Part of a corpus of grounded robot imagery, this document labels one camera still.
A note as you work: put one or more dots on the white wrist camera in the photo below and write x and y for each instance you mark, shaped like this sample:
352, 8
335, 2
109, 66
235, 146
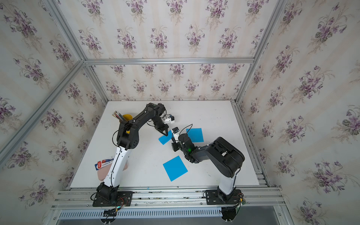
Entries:
170, 119
175, 134

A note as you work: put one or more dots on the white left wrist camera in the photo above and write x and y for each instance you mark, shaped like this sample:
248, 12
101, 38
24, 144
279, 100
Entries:
170, 119

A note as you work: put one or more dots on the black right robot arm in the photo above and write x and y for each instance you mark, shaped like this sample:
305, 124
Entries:
224, 156

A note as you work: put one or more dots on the pink pencil case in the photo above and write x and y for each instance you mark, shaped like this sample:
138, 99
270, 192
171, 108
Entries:
102, 173

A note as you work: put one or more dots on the blue paper sheet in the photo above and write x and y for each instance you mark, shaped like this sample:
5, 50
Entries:
165, 139
195, 134
175, 168

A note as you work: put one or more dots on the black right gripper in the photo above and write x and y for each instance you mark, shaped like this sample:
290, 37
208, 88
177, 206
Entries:
174, 146

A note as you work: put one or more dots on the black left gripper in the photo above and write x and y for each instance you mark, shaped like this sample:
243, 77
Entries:
165, 127

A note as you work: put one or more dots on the aluminium rail frame front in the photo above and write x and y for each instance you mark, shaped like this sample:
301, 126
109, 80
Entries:
164, 203

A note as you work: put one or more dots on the yellow pen cup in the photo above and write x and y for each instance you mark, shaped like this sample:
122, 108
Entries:
127, 118

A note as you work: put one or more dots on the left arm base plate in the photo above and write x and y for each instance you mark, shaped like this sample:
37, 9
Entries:
121, 198

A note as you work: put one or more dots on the white pen box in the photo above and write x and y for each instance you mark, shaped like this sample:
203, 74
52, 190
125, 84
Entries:
103, 163

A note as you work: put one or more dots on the blue paper sheet front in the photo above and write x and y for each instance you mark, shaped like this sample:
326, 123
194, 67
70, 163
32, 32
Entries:
175, 168

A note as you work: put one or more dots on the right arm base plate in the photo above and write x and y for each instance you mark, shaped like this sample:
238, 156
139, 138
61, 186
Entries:
217, 197

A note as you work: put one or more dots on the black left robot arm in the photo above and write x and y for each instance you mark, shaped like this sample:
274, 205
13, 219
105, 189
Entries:
128, 139

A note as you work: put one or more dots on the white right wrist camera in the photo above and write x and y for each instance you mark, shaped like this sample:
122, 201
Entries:
175, 134

